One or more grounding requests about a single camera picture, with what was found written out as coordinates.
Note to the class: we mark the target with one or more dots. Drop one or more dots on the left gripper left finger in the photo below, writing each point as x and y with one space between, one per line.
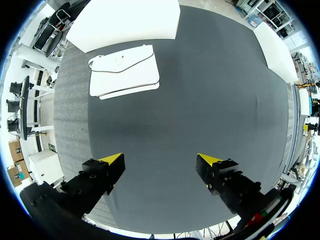
98 176

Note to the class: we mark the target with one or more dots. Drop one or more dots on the large white block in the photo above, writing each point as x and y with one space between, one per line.
276 53
125 21

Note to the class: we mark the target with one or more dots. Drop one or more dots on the white leather handbag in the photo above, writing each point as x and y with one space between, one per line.
124 70

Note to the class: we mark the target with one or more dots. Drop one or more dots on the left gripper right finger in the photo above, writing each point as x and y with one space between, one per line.
222 178

